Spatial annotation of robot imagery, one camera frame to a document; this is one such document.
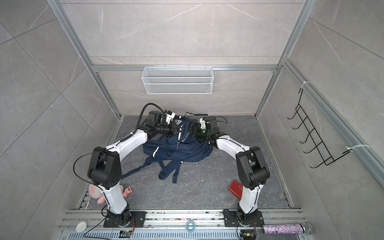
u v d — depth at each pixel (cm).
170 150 89
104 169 49
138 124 67
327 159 58
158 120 74
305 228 69
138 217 73
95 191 76
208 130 73
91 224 74
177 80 101
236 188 84
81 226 71
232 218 73
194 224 72
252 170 49
